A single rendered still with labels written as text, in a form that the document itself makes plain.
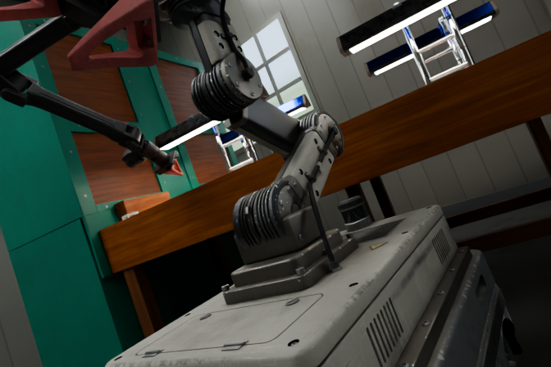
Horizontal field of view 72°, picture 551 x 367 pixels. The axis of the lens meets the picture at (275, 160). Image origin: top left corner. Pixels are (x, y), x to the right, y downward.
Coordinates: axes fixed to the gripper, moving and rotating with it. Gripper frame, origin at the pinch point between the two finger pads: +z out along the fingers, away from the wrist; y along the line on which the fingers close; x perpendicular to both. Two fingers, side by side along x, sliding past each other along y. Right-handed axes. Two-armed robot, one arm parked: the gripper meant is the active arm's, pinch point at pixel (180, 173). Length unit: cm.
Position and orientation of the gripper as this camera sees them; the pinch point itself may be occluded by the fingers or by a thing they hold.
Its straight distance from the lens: 156.6
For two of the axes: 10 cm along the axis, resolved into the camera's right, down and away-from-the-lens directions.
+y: -8.3, 3.8, 4.1
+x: 0.2, 7.5, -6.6
